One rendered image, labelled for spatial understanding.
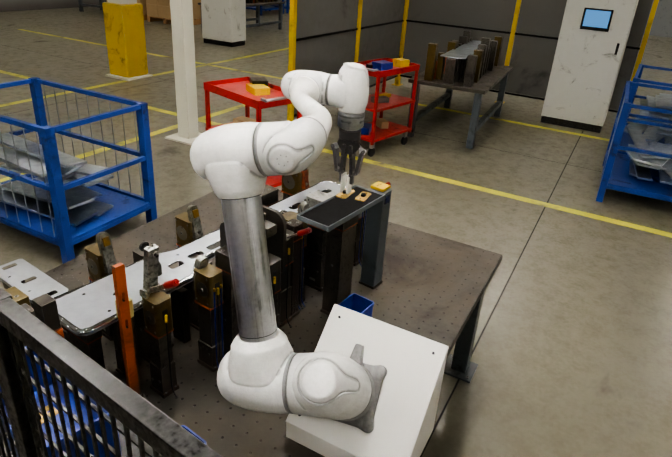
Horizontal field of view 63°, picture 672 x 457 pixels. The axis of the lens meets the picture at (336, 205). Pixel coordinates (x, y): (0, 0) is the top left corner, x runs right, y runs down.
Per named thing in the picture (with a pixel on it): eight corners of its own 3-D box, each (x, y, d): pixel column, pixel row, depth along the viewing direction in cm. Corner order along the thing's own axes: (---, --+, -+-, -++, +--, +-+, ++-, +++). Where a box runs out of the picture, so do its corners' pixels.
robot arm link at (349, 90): (370, 108, 185) (333, 104, 188) (374, 62, 178) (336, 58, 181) (363, 116, 175) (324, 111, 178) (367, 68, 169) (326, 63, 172)
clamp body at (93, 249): (107, 320, 203) (95, 238, 188) (126, 333, 196) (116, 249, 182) (90, 329, 198) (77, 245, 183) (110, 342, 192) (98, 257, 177)
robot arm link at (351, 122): (358, 116, 176) (357, 134, 178) (369, 110, 183) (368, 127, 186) (333, 111, 179) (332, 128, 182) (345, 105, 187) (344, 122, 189)
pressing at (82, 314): (321, 179, 264) (321, 176, 263) (359, 192, 252) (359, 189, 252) (38, 308, 160) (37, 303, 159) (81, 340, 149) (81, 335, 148)
